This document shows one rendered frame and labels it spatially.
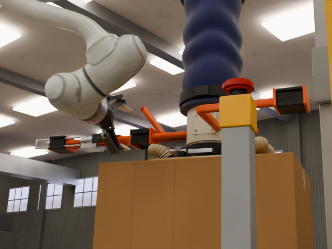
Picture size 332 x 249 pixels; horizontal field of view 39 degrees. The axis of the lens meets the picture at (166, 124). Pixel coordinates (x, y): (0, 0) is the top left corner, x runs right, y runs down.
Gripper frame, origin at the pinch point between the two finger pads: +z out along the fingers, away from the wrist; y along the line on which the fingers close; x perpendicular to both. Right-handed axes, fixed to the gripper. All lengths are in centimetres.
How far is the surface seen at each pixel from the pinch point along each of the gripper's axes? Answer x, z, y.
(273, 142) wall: -101, 895, -230
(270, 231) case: 49, -9, 34
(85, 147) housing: -21.6, 9.0, 2.9
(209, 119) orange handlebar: 31.3, -6.9, 1.3
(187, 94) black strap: 21.0, 2.0, -11.1
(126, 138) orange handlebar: -4.8, 9.0, 0.3
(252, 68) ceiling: -84, 608, -288
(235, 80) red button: 48, -43, 5
